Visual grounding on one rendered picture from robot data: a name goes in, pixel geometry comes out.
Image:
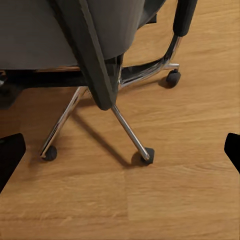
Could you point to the swivel chair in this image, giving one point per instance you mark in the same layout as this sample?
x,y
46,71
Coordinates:
x,y
38,35

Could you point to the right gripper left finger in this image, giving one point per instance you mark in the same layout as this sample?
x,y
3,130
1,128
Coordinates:
x,y
12,150

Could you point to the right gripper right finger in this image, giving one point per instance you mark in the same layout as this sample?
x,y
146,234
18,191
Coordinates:
x,y
232,149

